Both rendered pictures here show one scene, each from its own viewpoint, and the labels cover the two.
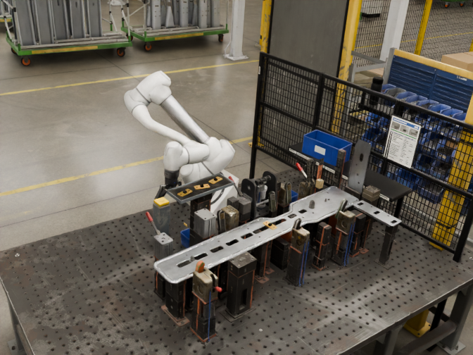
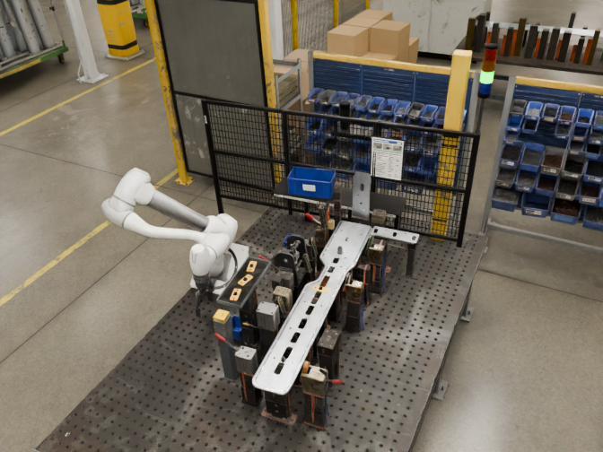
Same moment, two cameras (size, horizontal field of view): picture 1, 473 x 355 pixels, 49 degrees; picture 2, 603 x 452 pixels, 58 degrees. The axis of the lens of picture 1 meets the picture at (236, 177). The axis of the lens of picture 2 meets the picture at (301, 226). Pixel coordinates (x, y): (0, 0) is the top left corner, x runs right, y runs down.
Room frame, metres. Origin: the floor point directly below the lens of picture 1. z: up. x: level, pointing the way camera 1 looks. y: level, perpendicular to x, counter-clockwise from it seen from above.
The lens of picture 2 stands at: (0.42, 0.80, 3.03)
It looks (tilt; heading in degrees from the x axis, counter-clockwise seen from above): 36 degrees down; 335
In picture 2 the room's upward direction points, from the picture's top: 3 degrees counter-clockwise
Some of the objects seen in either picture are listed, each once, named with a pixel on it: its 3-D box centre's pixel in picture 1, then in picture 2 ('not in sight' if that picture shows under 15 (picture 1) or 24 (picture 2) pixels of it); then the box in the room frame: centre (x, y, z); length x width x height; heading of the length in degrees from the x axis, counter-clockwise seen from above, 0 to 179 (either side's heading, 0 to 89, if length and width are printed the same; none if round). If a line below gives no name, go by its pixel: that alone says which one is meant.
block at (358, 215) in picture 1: (352, 233); (378, 259); (2.62, -0.73, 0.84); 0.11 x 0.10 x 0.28; 42
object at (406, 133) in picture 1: (402, 141); (387, 158); (3.01, -1.03, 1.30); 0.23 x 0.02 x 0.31; 42
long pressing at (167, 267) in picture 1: (268, 227); (320, 292); (2.38, -0.19, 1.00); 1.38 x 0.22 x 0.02; 132
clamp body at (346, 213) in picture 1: (342, 237); (375, 269); (2.52, -0.64, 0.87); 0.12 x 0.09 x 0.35; 42
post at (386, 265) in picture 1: (387, 243); (411, 257); (2.53, -0.92, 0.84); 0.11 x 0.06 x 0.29; 42
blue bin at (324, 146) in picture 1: (326, 147); (311, 182); (3.29, -0.61, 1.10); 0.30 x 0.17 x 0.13; 49
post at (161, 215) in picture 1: (161, 238); (227, 347); (2.31, 0.38, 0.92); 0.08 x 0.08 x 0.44; 42
